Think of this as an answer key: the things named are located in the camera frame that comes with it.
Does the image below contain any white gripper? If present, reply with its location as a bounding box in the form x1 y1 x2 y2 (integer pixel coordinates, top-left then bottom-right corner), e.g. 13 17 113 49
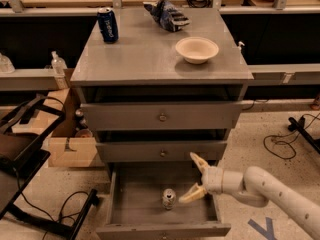
179 152 244 204

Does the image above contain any white 7up soda can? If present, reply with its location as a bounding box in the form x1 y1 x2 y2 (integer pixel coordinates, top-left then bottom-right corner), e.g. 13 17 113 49
162 188 176 210

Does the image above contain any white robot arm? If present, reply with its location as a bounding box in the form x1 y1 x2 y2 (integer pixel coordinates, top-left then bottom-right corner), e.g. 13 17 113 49
179 152 320 240

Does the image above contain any grey middle drawer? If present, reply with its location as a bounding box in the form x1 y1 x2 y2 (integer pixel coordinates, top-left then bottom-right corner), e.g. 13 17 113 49
96 141 227 162

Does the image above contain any grey drawer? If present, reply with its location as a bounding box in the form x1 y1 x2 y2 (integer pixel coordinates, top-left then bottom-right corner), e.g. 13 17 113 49
81 102 241 131
96 141 227 162
97 161 231 240

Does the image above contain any grey bottom drawer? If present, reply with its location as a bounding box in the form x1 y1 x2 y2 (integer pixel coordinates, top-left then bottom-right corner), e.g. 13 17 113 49
97 161 231 240

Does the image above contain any grey top drawer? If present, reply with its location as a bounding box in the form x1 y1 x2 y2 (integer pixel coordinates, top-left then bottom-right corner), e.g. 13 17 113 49
81 102 241 131

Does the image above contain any grey drawer cabinet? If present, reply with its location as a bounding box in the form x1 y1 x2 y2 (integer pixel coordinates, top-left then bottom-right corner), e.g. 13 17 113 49
69 6 255 240

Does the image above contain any blue pepsi can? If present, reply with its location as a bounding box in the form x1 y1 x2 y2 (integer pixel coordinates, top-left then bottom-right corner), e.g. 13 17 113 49
97 7 119 43

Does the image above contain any blue tape mark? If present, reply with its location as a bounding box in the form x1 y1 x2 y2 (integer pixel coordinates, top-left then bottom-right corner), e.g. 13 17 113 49
248 217 277 240

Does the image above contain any black stand leg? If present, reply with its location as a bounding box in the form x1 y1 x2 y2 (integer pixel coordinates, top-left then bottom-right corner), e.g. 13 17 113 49
289 117 320 154

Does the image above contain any white paper bowl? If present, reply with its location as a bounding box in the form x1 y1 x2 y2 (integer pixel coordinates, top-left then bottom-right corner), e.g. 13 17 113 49
175 37 219 65

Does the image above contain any small white pump bottle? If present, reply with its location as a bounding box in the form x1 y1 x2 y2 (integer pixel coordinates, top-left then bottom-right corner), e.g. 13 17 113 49
238 41 245 50

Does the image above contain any cardboard box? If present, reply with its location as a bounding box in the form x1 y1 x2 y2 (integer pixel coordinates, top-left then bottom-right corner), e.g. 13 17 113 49
11 69 103 168

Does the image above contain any blue chip bag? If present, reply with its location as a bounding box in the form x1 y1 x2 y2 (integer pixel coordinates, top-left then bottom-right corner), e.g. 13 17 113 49
143 0 190 32

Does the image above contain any black metal cart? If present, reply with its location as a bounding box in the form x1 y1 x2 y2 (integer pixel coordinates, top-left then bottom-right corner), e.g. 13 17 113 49
0 94 99 240

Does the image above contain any clear sanitizer bottle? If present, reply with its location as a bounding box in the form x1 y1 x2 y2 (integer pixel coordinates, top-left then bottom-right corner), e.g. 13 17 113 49
51 51 67 75

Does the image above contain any black cart cable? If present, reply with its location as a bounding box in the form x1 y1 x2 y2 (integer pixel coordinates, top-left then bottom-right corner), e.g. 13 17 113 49
14 170 91 240

